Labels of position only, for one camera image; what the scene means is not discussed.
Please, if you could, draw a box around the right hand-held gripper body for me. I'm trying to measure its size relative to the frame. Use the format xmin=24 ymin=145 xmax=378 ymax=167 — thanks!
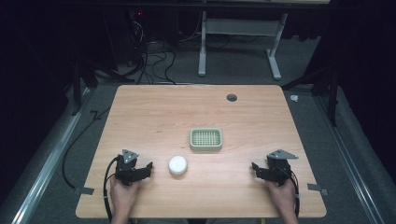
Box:
xmin=264 ymin=148 xmax=300 ymax=188

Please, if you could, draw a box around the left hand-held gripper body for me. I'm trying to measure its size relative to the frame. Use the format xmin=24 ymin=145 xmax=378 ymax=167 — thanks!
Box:
xmin=114 ymin=148 xmax=145 ymax=188

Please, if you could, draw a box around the person's left hand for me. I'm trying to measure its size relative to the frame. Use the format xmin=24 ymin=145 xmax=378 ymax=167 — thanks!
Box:
xmin=109 ymin=176 xmax=142 ymax=217

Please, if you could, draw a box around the person's right hand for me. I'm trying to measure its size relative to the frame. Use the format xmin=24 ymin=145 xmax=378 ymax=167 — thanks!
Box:
xmin=264 ymin=178 xmax=297 ymax=217

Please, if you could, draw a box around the grey tape piece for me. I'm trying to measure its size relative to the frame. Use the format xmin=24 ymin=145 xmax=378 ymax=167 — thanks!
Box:
xmin=306 ymin=183 xmax=329 ymax=196
xmin=74 ymin=186 xmax=95 ymax=196

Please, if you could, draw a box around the green soap dish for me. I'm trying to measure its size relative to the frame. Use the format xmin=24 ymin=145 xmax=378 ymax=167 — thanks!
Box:
xmin=189 ymin=127 xmax=224 ymax=153

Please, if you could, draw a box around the black metal stand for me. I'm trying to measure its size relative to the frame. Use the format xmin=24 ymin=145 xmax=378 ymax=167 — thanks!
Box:
xmin=70 ymin=57 xmax=135 ymax=117
xmin=280 ymin=65 xmax=341 ymax=128

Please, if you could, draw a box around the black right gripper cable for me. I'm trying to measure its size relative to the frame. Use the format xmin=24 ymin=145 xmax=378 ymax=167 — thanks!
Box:
xmin=278 ymin=166 xmax=301 ymax=218

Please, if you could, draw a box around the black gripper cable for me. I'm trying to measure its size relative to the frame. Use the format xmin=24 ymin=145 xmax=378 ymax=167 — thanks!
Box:
xmin=278 ymin=166 xmax=301 ymax=218
xmin=103 ymin=156 xmax=121 ymax=224

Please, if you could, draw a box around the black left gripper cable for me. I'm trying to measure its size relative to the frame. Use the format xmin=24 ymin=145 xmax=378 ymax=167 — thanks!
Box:
xmin=103 ymin=156 xmax=121 ymax=224

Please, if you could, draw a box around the black floor cable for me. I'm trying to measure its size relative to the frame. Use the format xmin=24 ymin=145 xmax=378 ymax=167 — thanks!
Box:
xmin=61 ymin=106 xmax=112 ymax=190

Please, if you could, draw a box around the metal floor rail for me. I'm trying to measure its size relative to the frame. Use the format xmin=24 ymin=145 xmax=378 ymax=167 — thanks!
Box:
xmin=11 ymin=87 xmax=92 ymax=224
xmin=313 ymin=95 xmax=387 ymax=224

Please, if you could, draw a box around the tangle of black cables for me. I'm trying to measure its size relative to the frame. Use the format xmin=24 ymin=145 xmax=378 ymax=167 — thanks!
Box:
xmin=125 ymin=20 xmax=177 ymax=86

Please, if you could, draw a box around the white metal table frame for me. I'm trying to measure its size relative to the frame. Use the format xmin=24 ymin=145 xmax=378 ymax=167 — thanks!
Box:
xmin=197 ymin=9 xmax=290 ymax=81

